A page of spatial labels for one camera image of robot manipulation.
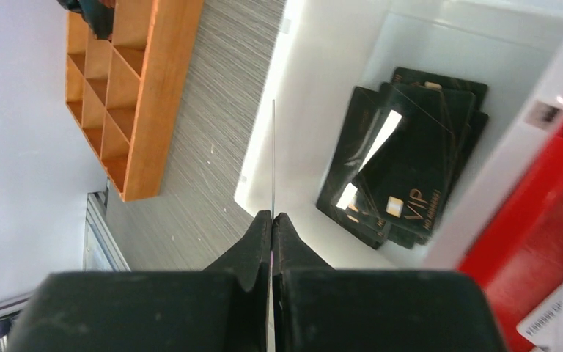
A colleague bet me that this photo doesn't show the dark fabric bundle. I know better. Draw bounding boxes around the dark fabric bundle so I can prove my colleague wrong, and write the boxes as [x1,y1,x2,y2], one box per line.
[57,0,117,41]

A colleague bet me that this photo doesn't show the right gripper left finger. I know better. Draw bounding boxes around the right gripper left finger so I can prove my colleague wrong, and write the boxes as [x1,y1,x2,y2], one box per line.
[7,210,273,351]

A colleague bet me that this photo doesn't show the thin card edge-on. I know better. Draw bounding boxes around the thin card edge-on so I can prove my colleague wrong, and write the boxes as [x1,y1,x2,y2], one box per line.
[271,98,276,220]

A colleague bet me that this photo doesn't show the orange wooden compartment tray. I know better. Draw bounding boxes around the orange wooden compartment tray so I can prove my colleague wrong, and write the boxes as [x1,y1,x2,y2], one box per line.
[65,1,204,202]

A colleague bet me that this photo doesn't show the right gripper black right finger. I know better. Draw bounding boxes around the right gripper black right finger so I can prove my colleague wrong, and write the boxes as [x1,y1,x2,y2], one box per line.
[272,213,505,351]

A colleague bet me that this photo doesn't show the aluminium rail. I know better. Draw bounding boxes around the aluminium rail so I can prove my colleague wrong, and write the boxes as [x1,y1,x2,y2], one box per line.
[0,185,130,321]

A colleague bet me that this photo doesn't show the white plastic bin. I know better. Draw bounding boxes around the white plastic bin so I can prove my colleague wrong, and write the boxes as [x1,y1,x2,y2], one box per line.
[234,1,563,269]

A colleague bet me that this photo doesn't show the red plastic bin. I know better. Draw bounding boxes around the red plastic bin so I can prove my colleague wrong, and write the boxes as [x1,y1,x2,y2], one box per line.
[459,123,563,351]

